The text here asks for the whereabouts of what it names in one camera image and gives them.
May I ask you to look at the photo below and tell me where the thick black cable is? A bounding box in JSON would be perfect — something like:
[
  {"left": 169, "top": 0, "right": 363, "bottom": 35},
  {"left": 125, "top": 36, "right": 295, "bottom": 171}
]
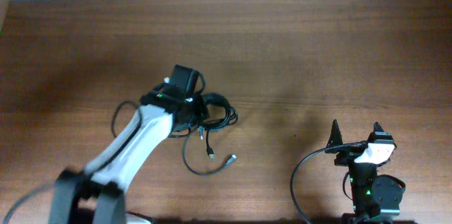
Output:
[{"left": 197, "top": 92, "right": 239, "bottom": 132}]

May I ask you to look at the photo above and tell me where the thin black USB cable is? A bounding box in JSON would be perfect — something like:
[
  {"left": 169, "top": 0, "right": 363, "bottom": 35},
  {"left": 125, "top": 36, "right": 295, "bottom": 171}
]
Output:
[{"left": 182, "top": 124, "right": 238, "bottom": 177}]

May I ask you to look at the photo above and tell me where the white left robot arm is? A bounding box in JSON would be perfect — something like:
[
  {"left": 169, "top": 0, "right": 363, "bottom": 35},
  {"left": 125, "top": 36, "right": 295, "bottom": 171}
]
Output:
[{"left": 49, "top": 65, "right": 204, "bottom": 224}]

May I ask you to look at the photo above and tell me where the black right camera cable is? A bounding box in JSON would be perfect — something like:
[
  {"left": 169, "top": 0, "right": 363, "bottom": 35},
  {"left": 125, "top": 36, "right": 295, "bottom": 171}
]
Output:
[{"left": 290, "top": 141, "right": 364, "bottom": 224}]

